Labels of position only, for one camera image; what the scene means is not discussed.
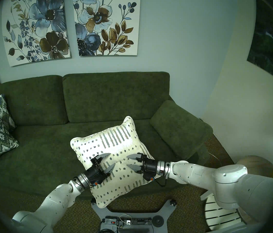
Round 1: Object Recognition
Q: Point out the floral canvas with brown leaves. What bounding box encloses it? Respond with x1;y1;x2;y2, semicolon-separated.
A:
73;0;141;57

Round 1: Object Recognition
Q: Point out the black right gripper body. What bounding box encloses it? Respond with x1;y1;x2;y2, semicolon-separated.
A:
136;153;158;182

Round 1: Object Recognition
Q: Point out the floral canvas with blue flower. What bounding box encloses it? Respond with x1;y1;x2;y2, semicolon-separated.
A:
2;0;72;67

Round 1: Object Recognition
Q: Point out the cream cushion with grey stripes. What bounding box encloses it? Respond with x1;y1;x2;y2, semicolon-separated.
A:
70;116;162;208

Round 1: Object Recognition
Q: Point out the forest waterfall wall picture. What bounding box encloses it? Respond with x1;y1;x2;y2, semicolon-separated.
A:
247;0;273;88

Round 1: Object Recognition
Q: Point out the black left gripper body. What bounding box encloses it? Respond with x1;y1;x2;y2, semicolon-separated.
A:
82;156;111;187

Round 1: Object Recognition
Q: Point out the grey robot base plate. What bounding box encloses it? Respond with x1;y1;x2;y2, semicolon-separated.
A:
91;198;177;233

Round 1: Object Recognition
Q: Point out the thin white cable loop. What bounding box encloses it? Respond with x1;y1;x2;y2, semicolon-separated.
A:
118;214;133;228

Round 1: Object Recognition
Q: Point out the dark green sofa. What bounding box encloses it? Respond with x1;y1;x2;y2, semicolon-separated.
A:
0;72;214;200

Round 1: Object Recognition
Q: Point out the black round knob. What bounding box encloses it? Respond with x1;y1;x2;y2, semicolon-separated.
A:
152;216;164;227

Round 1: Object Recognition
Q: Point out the black power strip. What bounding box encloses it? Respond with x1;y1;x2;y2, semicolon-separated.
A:
105;217;152;227

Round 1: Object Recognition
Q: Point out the white slatted chair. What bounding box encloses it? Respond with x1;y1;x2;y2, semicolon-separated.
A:
201;190;245;232

